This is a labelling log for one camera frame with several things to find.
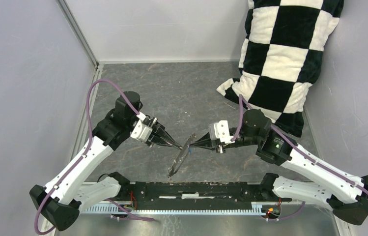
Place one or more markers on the black white checkered pillow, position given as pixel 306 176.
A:
pixel 281 57

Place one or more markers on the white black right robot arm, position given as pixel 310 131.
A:
pixel 344 194

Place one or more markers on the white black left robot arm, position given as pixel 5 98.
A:
pixel 61 200

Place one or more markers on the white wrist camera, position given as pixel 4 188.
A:
pixel 220 133
pixel 142 128

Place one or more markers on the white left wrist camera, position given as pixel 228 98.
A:
pixel 142 128

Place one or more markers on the aluminium frame rail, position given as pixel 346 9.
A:
pixel 96 74

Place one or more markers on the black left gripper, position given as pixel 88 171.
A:
pixel 155 126

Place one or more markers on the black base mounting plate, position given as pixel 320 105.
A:
pixel 195 195

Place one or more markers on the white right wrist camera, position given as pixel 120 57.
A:
pixel 220 133

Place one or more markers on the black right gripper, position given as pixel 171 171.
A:
pixel 205 142

